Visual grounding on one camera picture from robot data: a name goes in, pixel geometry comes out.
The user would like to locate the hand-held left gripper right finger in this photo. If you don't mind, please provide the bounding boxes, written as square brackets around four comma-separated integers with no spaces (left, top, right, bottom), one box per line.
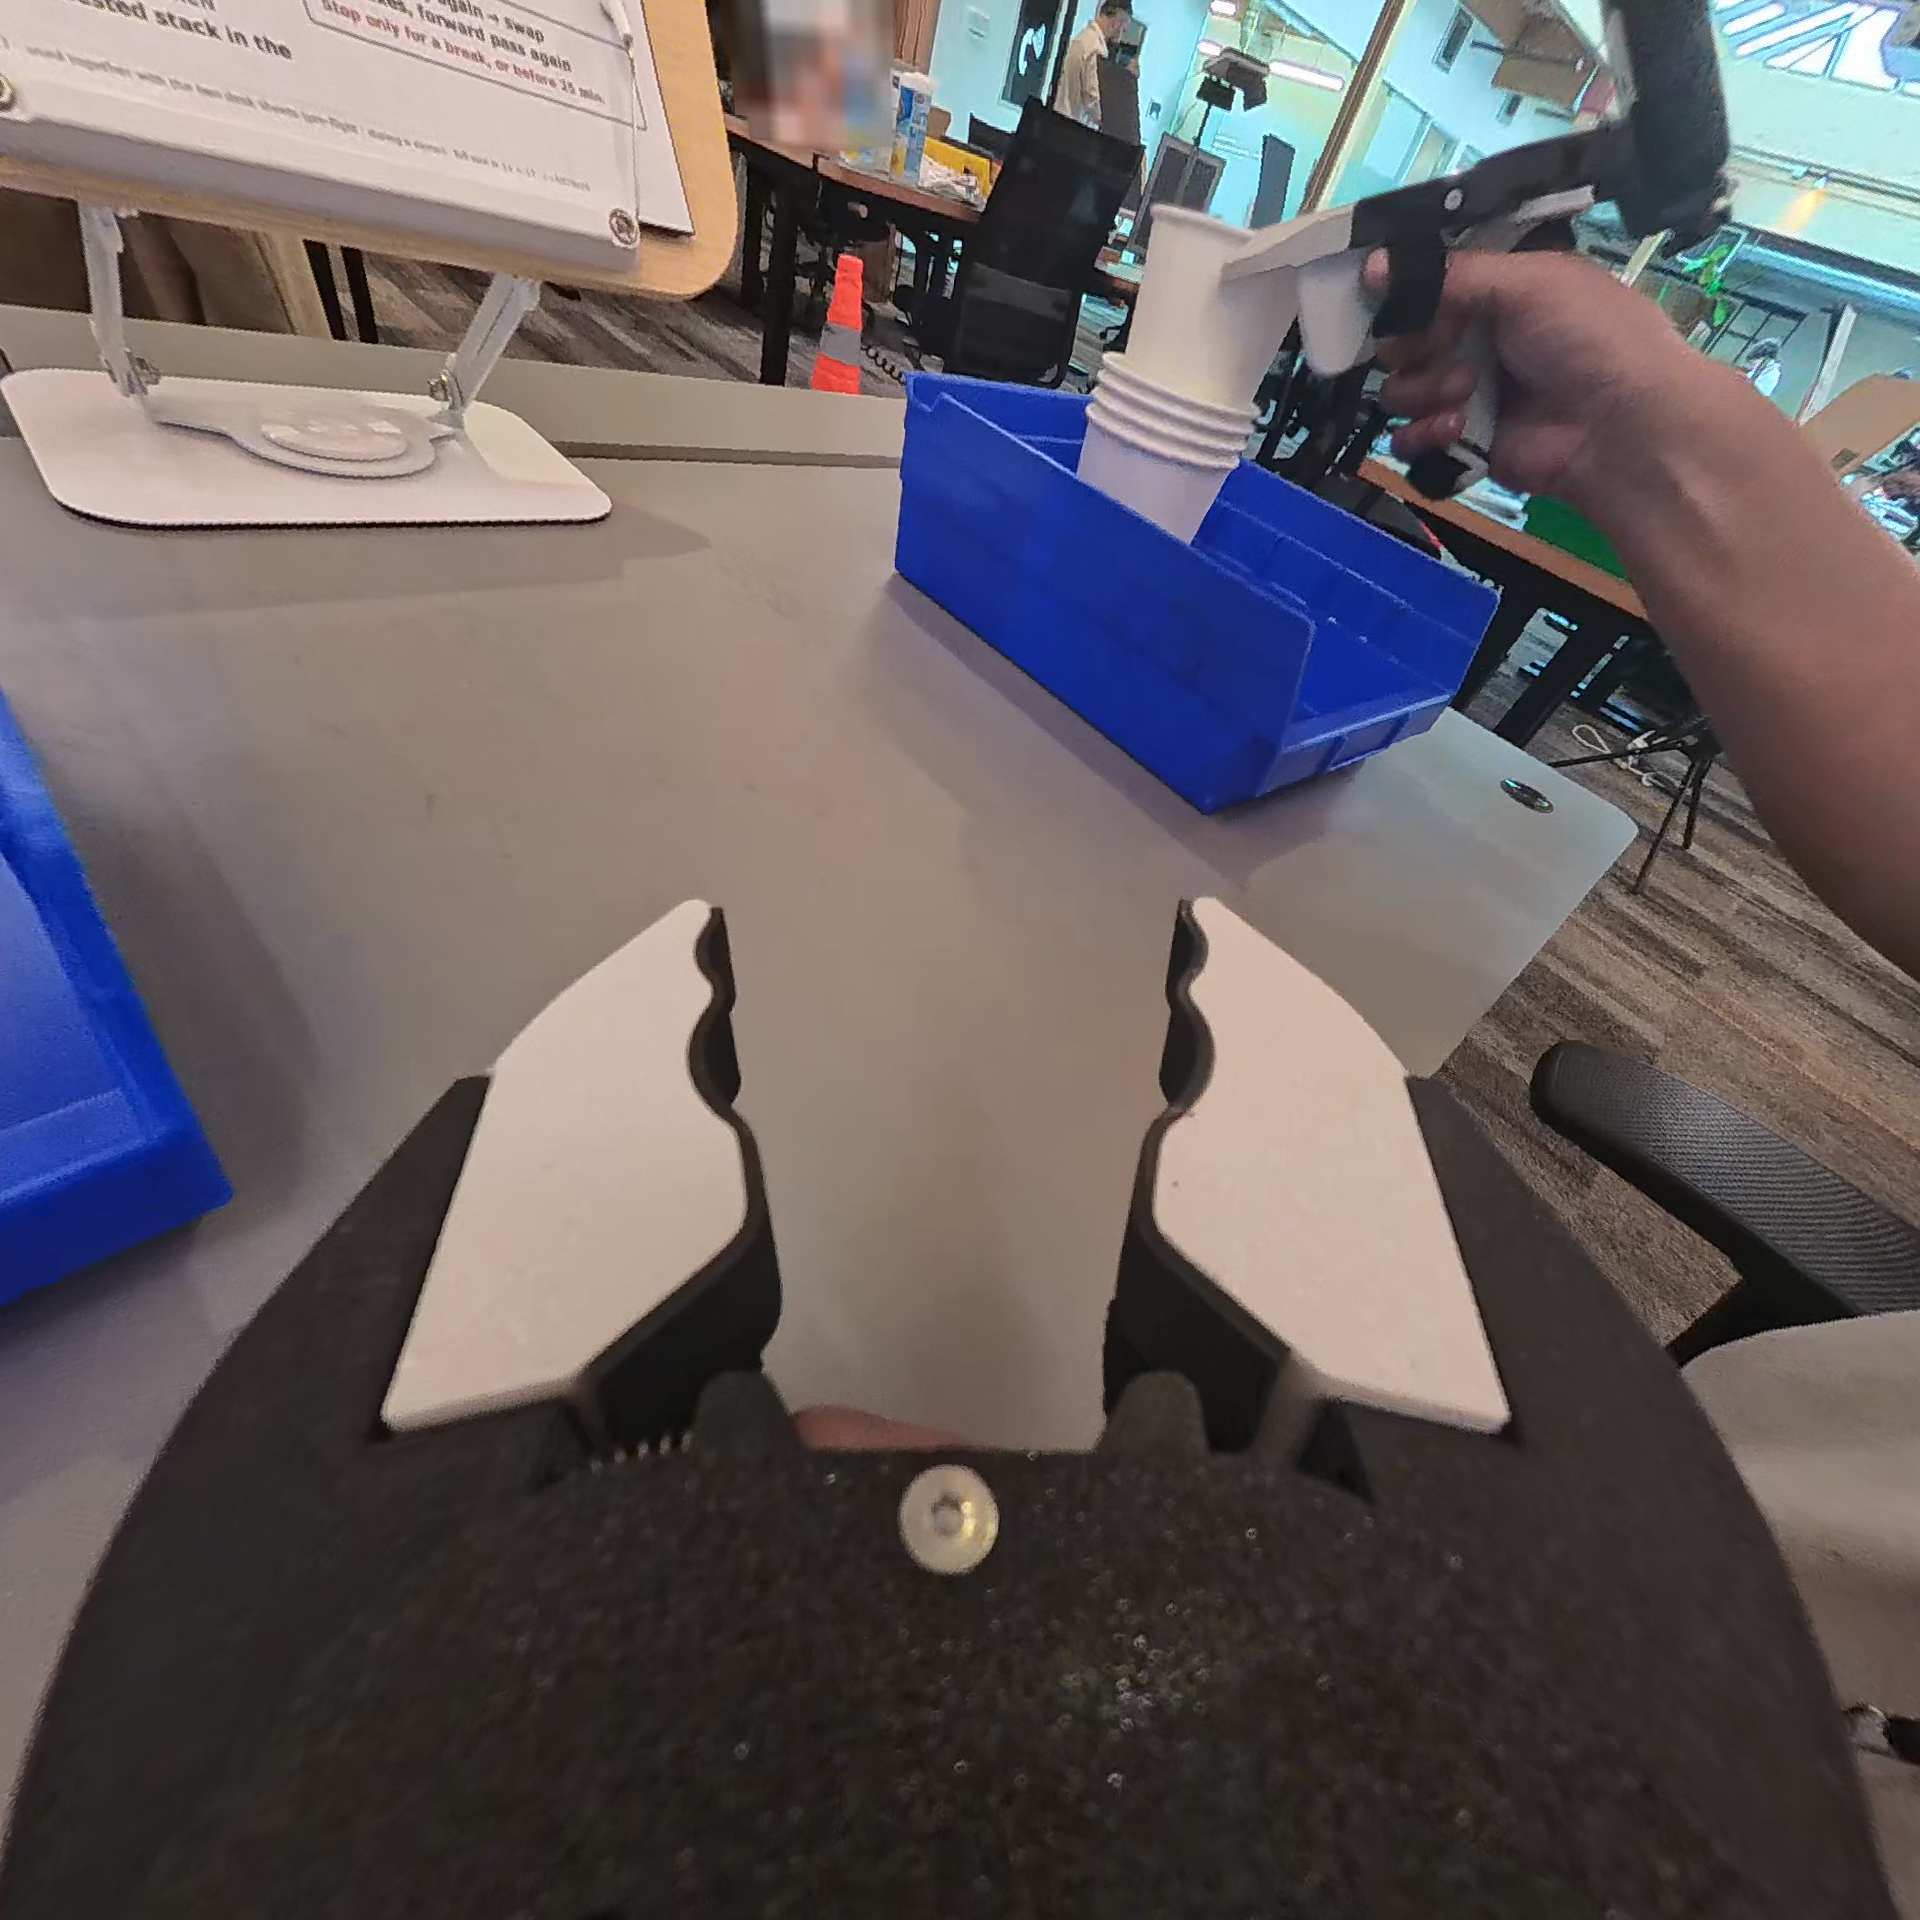
[1104,896,1514,1465]

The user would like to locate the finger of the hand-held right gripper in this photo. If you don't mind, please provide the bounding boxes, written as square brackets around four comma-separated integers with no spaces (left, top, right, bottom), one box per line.
[1219,209,1377,377]

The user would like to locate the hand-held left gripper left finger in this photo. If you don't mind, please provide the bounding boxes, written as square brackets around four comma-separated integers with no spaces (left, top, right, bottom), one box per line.
[379,901,784,1461]

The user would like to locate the green-banded white paper cup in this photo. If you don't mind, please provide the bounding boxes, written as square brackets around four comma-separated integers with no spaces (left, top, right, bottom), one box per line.
[1128,205,1305,408]

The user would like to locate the blue plastic bin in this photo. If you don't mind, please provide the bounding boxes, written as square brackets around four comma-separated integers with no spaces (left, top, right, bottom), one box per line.
[0,690,233,1308]
[897,372,1501,815]

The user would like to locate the person's right forearm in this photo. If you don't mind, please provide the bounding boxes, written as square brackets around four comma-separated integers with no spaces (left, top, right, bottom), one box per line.
[1628,374,1920,976]

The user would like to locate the person's right hand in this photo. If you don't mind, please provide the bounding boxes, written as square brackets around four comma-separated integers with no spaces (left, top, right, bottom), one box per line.
[1363,247,1748,508]

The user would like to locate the black mesh chair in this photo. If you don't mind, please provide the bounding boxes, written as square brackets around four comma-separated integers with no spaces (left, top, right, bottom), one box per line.
[915,95,1146,383]

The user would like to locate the brown-edged background table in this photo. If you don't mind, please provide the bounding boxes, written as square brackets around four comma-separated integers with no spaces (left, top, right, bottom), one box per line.
[1359,457,1667,751]

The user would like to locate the green plastic bin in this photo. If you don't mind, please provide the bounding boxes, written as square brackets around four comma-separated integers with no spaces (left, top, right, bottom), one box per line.
[1523,496,1637,577]

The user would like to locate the black office chair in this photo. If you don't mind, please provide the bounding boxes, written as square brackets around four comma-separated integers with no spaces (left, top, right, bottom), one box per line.
[1530,1039,1920,1360]

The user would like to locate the cluttered background table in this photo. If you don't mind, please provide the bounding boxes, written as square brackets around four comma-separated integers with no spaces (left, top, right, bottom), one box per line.
[727,112,992,383]

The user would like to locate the orange traffic cone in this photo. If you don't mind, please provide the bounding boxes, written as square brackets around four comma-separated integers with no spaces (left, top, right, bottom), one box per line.
[813,255,869,396]

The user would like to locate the white document stand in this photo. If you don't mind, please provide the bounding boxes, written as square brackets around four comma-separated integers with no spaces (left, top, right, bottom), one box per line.
[0,76,645,530]

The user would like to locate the printed instruction sheet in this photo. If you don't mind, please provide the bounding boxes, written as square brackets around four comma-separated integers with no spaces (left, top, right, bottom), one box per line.
[0,0,697,240]

